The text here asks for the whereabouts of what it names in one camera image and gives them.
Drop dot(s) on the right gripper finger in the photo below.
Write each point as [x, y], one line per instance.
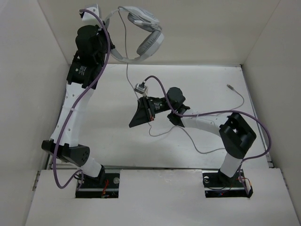
[138, 121]
[142, 107]

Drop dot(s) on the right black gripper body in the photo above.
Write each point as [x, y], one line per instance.
[160, 105]

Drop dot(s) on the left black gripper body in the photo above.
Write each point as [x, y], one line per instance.
[103, 35]

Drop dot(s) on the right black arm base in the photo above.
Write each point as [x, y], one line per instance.
[217, 186]

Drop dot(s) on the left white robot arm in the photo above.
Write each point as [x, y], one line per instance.
[86, 69]

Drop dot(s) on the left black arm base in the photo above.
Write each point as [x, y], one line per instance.
[107, 188]

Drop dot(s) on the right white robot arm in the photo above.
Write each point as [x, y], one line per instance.
[237, 136]

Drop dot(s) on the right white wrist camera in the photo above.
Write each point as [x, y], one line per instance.
[141, 88]

